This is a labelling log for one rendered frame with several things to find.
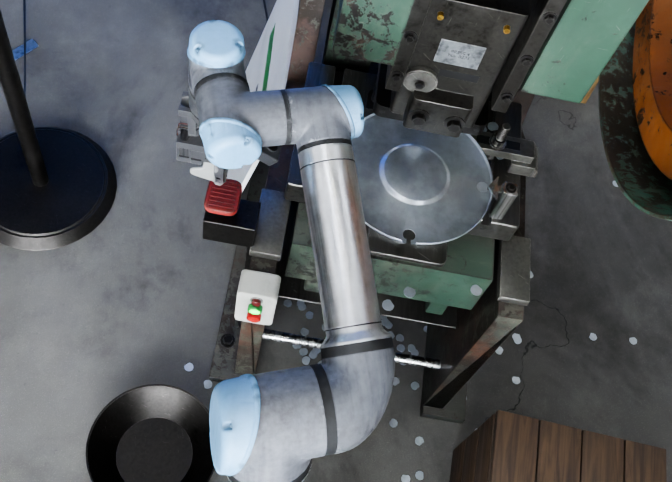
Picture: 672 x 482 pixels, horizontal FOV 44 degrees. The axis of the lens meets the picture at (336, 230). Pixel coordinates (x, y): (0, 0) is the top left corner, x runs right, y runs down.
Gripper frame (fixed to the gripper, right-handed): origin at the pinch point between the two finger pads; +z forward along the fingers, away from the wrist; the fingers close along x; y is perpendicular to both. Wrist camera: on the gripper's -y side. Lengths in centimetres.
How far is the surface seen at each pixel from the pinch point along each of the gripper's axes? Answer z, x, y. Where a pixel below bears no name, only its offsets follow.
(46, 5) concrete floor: 81, -99, 71
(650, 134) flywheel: -21, -10, -66
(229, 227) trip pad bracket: 10.8, 3.2, -2.0
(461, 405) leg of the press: 78, 5, -65
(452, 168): 2.4, -12.8, -40.0
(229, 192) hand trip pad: 4.7, -0.3, -1.1
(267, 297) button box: 18.0, 12.2, -11.0
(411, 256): 2.6, 6.7, -34.0
